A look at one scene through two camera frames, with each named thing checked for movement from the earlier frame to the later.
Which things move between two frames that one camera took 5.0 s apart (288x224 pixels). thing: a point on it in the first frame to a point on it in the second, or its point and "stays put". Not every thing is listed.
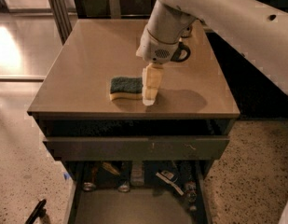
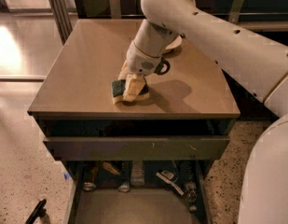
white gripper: [155, 49] to [140, 63]
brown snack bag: [109, 167] stays put
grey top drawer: [138, 147] stays put
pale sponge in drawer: [137, 174] stays put
